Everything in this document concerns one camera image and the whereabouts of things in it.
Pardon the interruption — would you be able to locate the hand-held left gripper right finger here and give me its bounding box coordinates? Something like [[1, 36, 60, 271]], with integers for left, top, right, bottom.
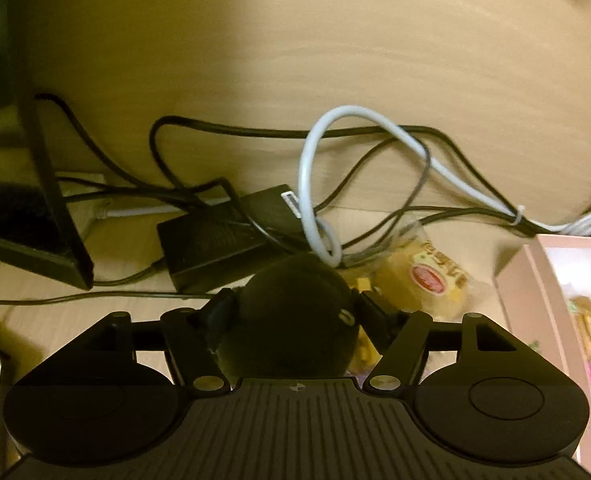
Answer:
[[353, 290, 526, 394]]

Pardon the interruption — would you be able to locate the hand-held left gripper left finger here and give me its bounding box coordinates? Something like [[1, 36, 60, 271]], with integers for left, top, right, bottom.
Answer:
[[82, 287, 246, 394]]

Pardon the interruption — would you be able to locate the black plush toy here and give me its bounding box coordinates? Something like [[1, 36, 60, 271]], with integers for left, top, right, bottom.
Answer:
[[210, 252, 363, 381]]

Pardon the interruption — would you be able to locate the pink cardboard box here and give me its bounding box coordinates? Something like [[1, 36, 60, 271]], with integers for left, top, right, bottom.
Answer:
[[493, 232, 591, 476]]

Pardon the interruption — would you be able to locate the black power adapter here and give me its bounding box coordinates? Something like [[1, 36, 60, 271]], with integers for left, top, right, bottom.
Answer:
[[156, 185, 307, 294]]

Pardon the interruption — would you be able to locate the black monitor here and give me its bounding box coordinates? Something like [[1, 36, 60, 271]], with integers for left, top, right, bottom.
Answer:
[[0, 0, 94, 291]]

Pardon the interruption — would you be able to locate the yellow orange small toy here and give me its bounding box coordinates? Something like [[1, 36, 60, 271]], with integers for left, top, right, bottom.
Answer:
[[569, 296, 591, 361]]

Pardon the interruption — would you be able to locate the thin black cable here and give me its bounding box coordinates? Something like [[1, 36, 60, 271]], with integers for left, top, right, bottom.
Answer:
[[0, 257, 216, 356], [310, 135, 433, 221]]

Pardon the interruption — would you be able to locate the grey cable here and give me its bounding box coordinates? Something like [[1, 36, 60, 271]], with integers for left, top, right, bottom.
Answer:
[[298, 106, 591, 267]]

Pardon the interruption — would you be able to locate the thick black cable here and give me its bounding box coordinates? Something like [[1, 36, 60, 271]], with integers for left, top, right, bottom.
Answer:
[[149, 116, 541, 236]]

